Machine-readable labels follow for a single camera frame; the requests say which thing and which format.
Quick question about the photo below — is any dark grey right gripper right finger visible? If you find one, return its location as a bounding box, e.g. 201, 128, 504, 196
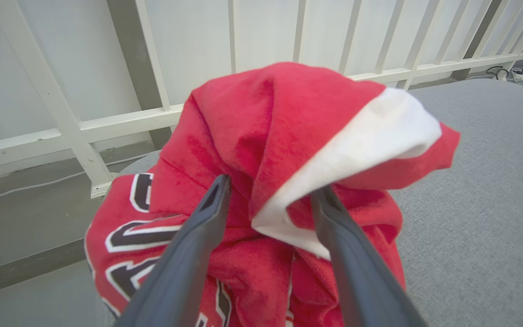
311, 185, 428, 327

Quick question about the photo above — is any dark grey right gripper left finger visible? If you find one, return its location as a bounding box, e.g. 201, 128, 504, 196
113, 174, 232, 327

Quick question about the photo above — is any red basketball jersey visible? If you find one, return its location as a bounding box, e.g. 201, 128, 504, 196
84, 62, 461, 327

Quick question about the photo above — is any grey fabric sofa seat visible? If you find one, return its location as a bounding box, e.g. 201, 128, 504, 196
103, 79, 523, 327

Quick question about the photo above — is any white metal railing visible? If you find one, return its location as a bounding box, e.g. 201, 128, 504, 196
0, 0, 523, 199

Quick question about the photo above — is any white cable on floor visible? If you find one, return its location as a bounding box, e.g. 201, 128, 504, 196
0, 152, 153, 205

